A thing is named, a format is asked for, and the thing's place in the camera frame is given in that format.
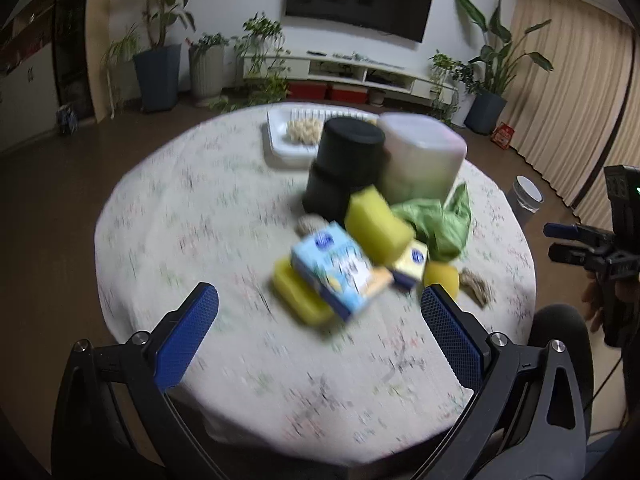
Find yellow tissue pack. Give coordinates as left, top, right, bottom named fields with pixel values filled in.
left=390, top=240, right=428, bottom=291

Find red storage box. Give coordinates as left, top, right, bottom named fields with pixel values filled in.
left=327, top=85, right=368, bottom=104
left=289, top=82, right=328, bottom=101

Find translucent white storage container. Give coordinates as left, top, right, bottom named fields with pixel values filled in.
left=376, top=112, right=468, bottom=206

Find cream knitted scrubber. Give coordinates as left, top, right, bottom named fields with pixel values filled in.
left=286, top=119, right=322, bottom=145

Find white cabinets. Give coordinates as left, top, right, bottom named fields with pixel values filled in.
left=0, top=42, right=60, bottom=153

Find white knitted cloth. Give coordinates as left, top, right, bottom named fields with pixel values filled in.
left=297, top=214, right=327, bottom=236

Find white plastic tray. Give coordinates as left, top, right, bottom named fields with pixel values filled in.
left=266, top=105, right=381, bottom=170

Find large yellow-green sponge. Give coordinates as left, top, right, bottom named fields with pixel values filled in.
left=344, top=185, right=416, bottom=266

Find round yellow sponge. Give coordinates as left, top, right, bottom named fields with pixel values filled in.
left=422, top=260, right=461, bottom=301

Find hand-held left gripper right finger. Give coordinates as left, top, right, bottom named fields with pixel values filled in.
left=410, top=284, right=593, bottom=480

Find blue tissue pack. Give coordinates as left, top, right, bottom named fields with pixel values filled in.
left=290, top=221, right=376, bottom=322

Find bushy green plant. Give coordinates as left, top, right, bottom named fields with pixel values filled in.
left=212, top=12, right=292, bottom=111

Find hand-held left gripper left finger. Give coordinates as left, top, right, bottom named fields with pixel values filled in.
left=51, top=282, right=221, bottom=480

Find small green plant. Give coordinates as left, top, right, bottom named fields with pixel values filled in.
left=192, top=32, right=230, bottom=52

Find black cylindrical container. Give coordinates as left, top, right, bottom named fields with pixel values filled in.
left=301, top=117, right=388, bottom=218

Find person's right hand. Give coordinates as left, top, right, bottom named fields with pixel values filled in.
left=582, top=272, right=608, bottom=334

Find small trailing plant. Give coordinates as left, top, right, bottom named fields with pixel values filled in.
left=429, top=50, right=476, bottom=127

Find white television cabinet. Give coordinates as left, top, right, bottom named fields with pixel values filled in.
left=242, top=50, right=458, bottom=107

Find large-leaf plant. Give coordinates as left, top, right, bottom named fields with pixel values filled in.
left=455, top=0, right=554, bottom=96

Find dark blue square planter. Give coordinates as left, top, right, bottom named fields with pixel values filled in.
left=132, top=44, right=182, bottom=112

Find black chair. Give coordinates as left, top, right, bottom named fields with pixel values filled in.
left=527, top=304, right=597, bottom=441

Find thin drooping plant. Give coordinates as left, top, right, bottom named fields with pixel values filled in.
left=102, top=25, right=142, bottom=111

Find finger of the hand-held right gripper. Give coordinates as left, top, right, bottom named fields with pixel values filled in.
left=543, top=222, right=613, bottom=245
left=548, top=242, right=608, bottom=270

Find beige curtain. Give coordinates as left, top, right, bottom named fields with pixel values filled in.
left=500, top=0, right=640, bottom=221

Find floral tablecloth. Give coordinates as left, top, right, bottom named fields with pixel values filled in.
left=94, top=105, right=538, bottom=466

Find grey trash bin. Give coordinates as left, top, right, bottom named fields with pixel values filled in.
left=506, top=176, right=545, bottom=223

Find blue patterned bag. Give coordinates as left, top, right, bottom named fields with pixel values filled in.
left=56, top=105, right=78, bottom=135

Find white ribbed planter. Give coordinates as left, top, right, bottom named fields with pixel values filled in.
left=189, top=45, right=226, bottom=107

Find green plastic bag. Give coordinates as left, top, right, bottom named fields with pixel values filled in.
left=390, top=182, right=473, bottom=263

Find dark blue tapered planter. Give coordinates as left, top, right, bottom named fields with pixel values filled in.
left=464, top=91, right=508, bottom=135

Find flat yellow sponge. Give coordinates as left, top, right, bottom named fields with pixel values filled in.
left=272, top=257, right=336, bottom=325

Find tan sponge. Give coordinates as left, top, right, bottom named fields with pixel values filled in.
left=367, top=266, right=396, bottom=301

